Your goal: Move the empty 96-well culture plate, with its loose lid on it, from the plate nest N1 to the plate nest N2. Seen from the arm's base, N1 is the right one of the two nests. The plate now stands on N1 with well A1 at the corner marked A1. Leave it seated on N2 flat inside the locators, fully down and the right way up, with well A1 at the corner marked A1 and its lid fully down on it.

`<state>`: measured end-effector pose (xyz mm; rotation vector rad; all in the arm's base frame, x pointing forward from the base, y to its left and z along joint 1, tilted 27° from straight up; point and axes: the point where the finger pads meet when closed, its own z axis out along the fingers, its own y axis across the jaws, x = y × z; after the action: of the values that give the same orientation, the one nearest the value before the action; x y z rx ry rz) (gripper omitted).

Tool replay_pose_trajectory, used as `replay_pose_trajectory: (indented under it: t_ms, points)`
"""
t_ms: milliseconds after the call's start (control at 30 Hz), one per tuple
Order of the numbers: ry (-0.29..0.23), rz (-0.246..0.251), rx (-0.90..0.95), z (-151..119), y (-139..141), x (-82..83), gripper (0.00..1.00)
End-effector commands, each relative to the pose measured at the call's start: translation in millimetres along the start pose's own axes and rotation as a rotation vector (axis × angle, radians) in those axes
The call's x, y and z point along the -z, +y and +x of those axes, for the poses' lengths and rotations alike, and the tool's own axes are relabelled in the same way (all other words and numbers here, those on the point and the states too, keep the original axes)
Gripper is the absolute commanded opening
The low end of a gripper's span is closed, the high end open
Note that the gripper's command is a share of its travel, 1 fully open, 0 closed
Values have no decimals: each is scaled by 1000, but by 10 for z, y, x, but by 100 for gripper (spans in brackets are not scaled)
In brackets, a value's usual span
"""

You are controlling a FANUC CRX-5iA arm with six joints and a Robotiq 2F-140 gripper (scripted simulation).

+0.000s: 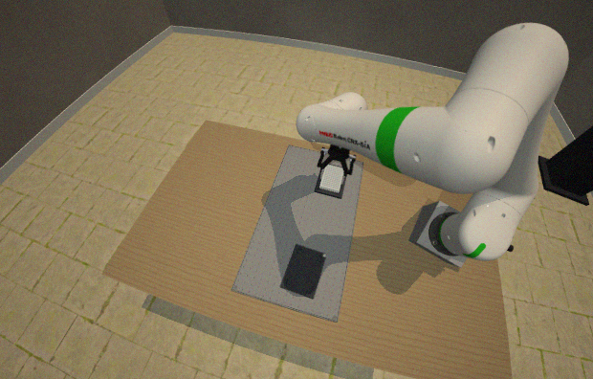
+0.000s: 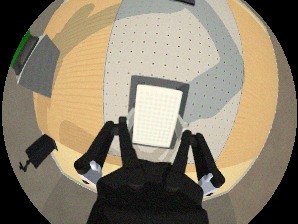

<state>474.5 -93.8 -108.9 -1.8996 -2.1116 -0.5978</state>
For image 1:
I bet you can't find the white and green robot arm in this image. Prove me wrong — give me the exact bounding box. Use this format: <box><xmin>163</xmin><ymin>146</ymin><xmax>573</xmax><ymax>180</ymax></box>
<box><xmin>296</xmin><ymin>23</ymin><xmax>569</xmax><ymax>261</ymax></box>

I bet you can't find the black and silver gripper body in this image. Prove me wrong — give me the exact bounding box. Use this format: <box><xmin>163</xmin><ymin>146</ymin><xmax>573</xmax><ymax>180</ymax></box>
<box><xmin>327</xmin><ymin>145</ymin><xmax>350</xmax><ymax>162</ymax></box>

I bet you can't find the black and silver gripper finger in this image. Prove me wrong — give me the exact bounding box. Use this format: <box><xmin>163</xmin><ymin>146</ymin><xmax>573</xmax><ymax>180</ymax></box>
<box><xmin>340</xmin><ymin>154</ymin><xmax>356</xmax><ymax>183</ymax></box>
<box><xmin>317</xmin><ymin>147</ymin><xmax>336</xmax><ymax>179</ymax></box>

